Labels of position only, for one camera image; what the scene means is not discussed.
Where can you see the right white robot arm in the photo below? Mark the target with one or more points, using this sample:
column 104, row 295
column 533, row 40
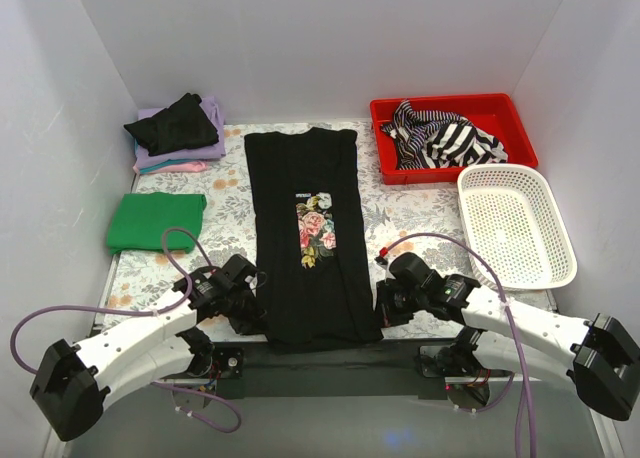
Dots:
column 597, row 358

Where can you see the folded lavender shirt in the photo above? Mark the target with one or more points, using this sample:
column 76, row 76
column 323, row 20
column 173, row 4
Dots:
column 211, row 108

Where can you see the floral patterned table mat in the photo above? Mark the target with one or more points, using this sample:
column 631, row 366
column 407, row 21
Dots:
column 389, row 213

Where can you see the folded pink shirt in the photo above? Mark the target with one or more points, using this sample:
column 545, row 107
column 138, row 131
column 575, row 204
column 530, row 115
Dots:
column 183, row 167

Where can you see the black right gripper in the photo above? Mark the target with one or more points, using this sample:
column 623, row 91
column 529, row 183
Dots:
column 391, row 304

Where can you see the aluminium frame rail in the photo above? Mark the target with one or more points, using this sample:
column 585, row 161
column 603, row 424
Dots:
column 136, row 364

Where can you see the white perforated plastic basket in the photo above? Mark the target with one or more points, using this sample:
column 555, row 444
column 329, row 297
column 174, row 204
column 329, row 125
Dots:
column 511, row 219

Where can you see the black white striped shirt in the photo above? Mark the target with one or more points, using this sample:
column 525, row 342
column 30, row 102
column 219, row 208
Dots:
column 433, row 139

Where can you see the folded teal shirt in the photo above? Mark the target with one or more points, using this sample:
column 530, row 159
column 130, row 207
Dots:
column 145, row 160

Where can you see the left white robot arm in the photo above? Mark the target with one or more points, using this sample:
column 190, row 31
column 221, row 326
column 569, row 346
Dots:
column 75, row 384

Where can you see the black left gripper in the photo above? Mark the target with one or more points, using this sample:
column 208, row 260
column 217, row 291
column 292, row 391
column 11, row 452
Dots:
column 242, row 312

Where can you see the red plastic tray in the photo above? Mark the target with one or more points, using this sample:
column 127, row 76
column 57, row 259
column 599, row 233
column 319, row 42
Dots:
column 493, row 113

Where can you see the folded green shirt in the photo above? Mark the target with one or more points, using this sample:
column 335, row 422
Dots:
column 141, row 220

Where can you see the folded black shirt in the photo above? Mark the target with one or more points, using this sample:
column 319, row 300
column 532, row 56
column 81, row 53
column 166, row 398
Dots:
column 184, row 125

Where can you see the black floral print t-shirt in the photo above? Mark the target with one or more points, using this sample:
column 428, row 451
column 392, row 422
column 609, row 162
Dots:
column 310, row 240

